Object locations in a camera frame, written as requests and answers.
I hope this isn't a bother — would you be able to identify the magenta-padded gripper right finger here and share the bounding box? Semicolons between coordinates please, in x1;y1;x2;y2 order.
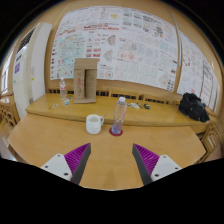
132;143;183;186

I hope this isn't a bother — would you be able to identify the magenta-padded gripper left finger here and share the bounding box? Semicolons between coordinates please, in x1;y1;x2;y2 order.
40;142;92;186

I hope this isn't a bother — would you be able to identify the clear plastic water bottle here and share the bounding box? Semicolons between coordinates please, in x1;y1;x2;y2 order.
110;96;128;136

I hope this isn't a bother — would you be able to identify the white ceramic mug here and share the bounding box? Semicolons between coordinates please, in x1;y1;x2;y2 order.
85;113;105;135

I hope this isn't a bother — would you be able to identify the flat round red coaster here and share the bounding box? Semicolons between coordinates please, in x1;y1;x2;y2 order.
108;126;124;137

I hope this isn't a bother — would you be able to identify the wooden chair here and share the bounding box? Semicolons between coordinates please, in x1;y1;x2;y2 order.
0;96;18;132
196;119;224;164

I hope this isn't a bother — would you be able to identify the black bag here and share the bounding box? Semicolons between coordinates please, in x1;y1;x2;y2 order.
178;92;211;123

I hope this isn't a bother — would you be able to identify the small red-labelled clear bottle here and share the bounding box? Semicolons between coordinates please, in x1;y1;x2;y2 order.
59;76;68;101

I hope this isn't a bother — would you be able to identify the brown cardboard box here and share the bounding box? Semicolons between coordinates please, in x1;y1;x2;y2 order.
73;57;100;104

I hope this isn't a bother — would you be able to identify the white standing air conditioner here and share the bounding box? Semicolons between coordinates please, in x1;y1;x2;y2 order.
12;22;54;119

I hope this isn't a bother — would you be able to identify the narrow wall poster sheet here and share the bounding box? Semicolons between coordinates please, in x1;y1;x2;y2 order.
176;30;219;111

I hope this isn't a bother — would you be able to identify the large wall poster sheet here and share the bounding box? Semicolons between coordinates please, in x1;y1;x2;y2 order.
49;5;179;93

